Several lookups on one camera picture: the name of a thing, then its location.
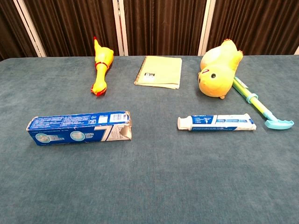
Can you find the yellow rubber chicken toy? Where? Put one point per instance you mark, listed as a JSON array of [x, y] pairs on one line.
[[100, 77]]

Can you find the blue cardboard box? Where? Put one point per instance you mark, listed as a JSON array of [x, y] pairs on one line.
[[70, 130]]

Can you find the green blue toy water pump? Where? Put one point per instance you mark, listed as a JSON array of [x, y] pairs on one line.
[[257, 105]]

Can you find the white blue toothpaste tube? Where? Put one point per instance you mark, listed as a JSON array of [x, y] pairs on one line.
[[210, 122]]

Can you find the yellow plush chick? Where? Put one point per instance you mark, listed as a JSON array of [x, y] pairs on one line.
[[219, 77]]

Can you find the white partition frame post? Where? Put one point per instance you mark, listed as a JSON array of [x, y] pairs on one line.
[[297, 50], [205, 30], [29, 28], [120, 28]]

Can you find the dark brown pleated curtain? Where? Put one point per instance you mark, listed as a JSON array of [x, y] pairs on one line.
[[163, 28]]

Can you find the teal velvet tablecloth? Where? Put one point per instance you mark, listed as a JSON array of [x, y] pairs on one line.
[[149, 175]]

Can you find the yellow spiral notebook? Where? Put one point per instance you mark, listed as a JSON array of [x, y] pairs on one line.
[[161, 72]]

